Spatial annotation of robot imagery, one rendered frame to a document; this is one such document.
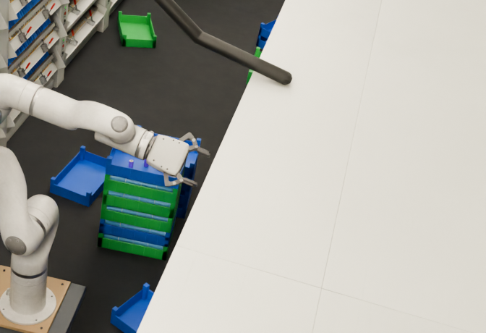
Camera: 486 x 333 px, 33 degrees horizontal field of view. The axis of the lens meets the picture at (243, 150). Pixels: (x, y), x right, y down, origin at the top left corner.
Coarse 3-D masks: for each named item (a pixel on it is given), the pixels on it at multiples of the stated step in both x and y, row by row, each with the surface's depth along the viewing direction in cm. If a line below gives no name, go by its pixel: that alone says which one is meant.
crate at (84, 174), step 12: (84, 156) 401; (96, 156) 399; (72, 168) 396; (84, 168) 397; (96, 168) 399; (60, 180) 386; (72, 180) 388; (84, 180) 390; (96, 180) 392; (60, 192) 377; (72, 192) 375; (84, 192) 383; (96, 192) 379; (84, 204) 376
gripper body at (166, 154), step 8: (160, 136) 236; (152, 144) 233; (160, 144) 235; (168, 144) 235; (176, 144) 235; (184, 144) 236; (152, 152) 234; (160, 152) 234; (168, 152) 235; (176, 152) 235; (184, 152) 235; (152, 160) 234; (160, 160) 234; (168, 160) 234; (176, 160) 234; (184, 160) 239; (160, 168) 234; (168, 168) 234; (176, 168) 234
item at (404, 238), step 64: (384, 0) 186; (448, 0) 192; (384, 64) 161; (448, 64) 166; (384, 128) 143; (448, 128) 146; (384, 192) 128; (448, 192) 131; (384, 256) 116; (448, 256) 118; (448, 320) 108
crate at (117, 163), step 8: (112, 152) 339; (120, 152) 346; (112, 160) 341; (120, 160) 342; (128, 160) 343; (136, 160) 344; (144, 160) 345; (112, 168) 332; (120, 168) 331; (128, 168) 331; (136, 168) 340; (144, 168) 341; (152, 168) 342; (120, 176) 334; (128, 176) 333; (136, 176) 333; (144, 176) 332; (152, 176) 332; (160, 176) 332; (160, 184) 334
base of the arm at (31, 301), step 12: (12, 276) 273; (12, 288) 276; (24, 288) 274; (36, 288) 275; (0, 300) 284; (12, 300) 280; (24, 300) 277; (36, 300) 279; (48, 300) 288; (12, 312) 281; (24, 312) 280; (36, 312) 282; (48, 312) 284; (24, 324) 279
